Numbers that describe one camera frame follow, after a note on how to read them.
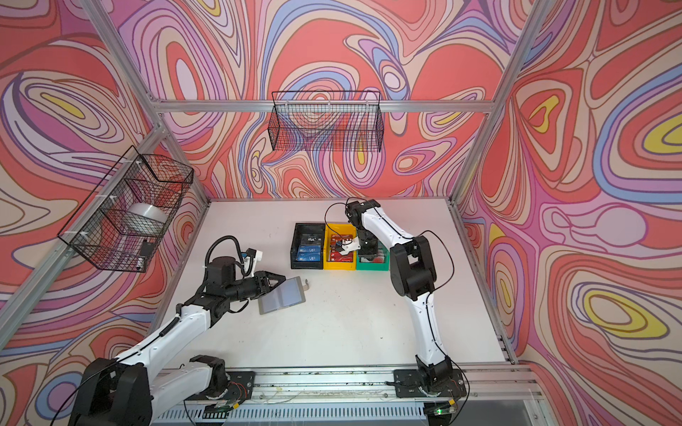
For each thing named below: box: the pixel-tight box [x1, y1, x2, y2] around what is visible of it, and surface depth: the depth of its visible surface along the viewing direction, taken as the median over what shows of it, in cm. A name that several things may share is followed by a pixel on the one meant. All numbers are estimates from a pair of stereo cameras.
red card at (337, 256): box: [329, 251, 354, 263], surface depth 100 cm
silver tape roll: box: [122, 203, 167, 236], surface depth 74 cm
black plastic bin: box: [290, 222, 326, 270], surface depth 103 cm
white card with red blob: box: [360, 255, 385, 264], surface depth 96 cm
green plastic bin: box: [356, 239, 390, 272], surface depth 96 cm
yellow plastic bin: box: [323, 223, 357, 271], surface depth 98 cm
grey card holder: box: [257, 276, 310, 316], surface depth 91 cm
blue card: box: [295, 244, 322, 262], surface depth 101 cm
